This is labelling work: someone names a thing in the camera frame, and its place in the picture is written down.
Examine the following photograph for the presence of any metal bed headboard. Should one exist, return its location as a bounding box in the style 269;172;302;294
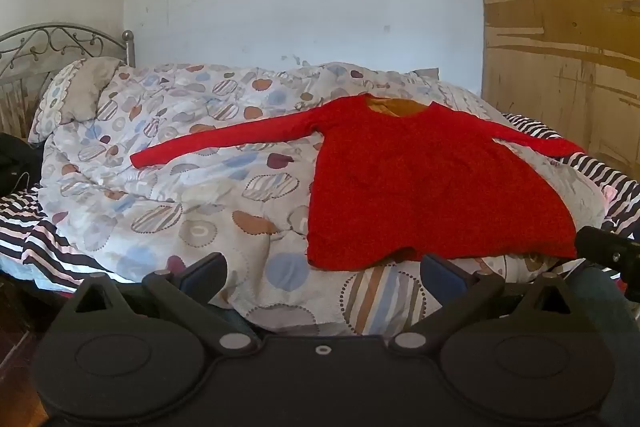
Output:
0;23;136;138

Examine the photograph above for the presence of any person's trouser leg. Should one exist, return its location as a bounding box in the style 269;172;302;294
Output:
565;266;640;427

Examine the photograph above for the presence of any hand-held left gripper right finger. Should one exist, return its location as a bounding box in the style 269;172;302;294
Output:
390;253;581;353

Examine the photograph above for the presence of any striped bed sheet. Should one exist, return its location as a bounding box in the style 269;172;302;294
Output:
0;112;640;295

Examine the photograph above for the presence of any patterned pillow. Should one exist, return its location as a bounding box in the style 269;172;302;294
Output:
27;57;126;145

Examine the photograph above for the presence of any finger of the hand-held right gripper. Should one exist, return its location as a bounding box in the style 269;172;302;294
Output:
574;226;640;280

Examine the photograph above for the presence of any dotted patterned duvet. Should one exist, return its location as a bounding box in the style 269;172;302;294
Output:
40;62;613;338

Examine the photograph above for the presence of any dark cloth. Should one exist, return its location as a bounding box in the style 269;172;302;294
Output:
0;132;46;198

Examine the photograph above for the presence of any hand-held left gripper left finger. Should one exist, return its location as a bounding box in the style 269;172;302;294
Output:
64;252;261;353

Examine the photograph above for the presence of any red knitted sweater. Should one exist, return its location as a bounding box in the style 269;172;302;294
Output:
130;94;586;270

